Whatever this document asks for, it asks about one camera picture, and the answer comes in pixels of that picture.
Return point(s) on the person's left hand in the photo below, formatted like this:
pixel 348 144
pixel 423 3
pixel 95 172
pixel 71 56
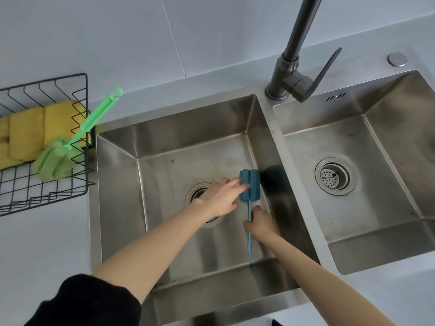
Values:
pixel 217 200

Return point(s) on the person's right hand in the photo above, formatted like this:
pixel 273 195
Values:
pixel 263 225

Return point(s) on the person's left thumb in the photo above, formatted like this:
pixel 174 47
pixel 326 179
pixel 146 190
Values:
pixel 233 206

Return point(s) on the person's right fingers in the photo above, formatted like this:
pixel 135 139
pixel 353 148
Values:
pixel 255 218

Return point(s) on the blue sponge bottle brush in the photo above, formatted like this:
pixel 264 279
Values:
pixel 249 185

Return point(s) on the person's left forearm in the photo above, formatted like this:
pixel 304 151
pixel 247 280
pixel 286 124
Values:
pixel 153 254

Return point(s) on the person's right forearm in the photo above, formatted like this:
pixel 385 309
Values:
pixel 323 281

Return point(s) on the sink drain without strainer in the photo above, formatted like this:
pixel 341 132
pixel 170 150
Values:
pixel 197 193

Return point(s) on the sink drain with strainer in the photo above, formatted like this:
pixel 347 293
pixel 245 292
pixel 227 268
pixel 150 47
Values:
pixel 332 176

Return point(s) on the stainless steel double sink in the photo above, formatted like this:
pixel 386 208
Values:
pixel 373 213

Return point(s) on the dark grey faucet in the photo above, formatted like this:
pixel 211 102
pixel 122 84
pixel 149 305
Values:
pixel 294 78

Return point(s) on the black sleeve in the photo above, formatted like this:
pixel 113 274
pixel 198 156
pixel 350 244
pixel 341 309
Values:
pixel 85 302

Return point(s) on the green sponge bottle brush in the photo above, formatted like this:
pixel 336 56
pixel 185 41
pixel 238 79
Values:
pixel 56 159

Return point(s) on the yellow sponge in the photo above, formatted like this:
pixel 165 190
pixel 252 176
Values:
pixel 59 120
pixel 25 135
pixel 4 145

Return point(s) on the round silver hole cover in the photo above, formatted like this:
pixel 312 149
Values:
pixel 397 59

